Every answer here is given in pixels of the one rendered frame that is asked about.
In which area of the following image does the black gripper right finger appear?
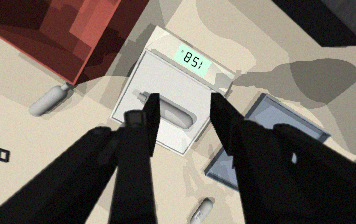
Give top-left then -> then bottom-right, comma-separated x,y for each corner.
210,92 -> 356,224

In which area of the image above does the grey gas cylinder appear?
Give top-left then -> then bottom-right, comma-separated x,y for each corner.
190,199 -> 213,224
137,93 -> 193,129
29,82 -> 71,117

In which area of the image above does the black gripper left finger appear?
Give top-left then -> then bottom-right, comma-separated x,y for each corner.
0,93 -> 161,224

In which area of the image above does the black rectangular buckle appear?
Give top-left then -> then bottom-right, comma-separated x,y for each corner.
0,148 -> 10,163

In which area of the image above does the red open box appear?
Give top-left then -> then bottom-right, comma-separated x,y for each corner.
0,0 -> 149,86

